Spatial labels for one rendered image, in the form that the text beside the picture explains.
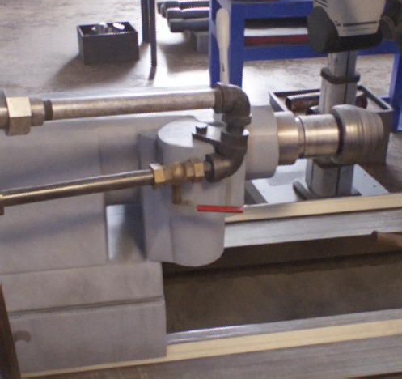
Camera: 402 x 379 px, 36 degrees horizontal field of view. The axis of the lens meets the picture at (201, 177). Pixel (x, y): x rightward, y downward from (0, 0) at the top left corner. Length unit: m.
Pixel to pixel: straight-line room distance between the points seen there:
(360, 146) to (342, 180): 1.44
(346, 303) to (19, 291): 0.62
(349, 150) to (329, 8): 1.20
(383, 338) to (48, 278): 0.49
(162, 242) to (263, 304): 0.40
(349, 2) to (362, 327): 1.30
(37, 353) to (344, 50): 1.56
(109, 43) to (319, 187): 2.62
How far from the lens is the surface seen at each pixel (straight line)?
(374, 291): 1.25
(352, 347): 0.96
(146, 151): 0.80
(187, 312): 1.16
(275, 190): 2.45
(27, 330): 0.87
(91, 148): 0.81
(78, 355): 0.90
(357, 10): 2.10
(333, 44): 2.11
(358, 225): 1.22
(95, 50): 4.61
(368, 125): 0.93
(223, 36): 0.83
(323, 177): 2.32
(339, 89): 2.21
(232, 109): 0.72
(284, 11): 2.73
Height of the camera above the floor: 1.49
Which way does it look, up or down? 29 degrees down
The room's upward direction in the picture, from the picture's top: straight up
